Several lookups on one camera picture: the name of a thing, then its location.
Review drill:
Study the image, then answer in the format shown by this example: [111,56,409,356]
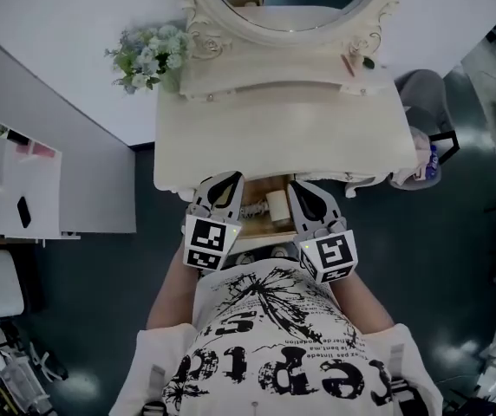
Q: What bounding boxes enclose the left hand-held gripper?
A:
[181,170,245,273]

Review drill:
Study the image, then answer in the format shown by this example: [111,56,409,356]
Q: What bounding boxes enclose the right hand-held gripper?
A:
[288,179,358,285]

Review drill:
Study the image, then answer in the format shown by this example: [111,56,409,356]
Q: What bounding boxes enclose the large cream wooden drawer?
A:
[230,173,299,255]

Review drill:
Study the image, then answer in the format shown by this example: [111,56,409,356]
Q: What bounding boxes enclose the person's left forearm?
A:
[146,247,202,331]

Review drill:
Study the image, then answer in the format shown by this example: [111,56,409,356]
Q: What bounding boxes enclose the person's right forearm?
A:
[332,270,396,334]

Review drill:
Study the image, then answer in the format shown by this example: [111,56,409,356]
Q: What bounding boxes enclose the cream dressing table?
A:
[152,0,419,201]

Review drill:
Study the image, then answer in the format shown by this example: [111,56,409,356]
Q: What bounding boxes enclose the white cabinet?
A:
[0,106,81,247]

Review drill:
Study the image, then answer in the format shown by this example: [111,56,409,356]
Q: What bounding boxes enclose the oval mirror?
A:
[206,0,384,35]

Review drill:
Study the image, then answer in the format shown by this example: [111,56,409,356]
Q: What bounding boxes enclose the pink folded clothes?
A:
[393,126,431,186]

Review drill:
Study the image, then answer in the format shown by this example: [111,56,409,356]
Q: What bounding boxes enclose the blue patterned packet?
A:
[423,145,442,179]

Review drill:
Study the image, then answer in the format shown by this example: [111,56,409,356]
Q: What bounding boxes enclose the white black-print shirt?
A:
[108,260,444,416]

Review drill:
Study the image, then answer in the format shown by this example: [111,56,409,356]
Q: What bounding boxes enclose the pale blue flower bouquet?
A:
[104,24,193,95]

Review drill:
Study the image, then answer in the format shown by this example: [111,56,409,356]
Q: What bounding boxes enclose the grey chair black legs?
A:
[388,69,462,190]

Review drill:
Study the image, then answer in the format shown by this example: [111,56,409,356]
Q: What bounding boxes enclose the pink book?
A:
[13,139,56,160]

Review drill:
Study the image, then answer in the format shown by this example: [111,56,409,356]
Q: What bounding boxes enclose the black flat device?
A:
[16,196,33,230]

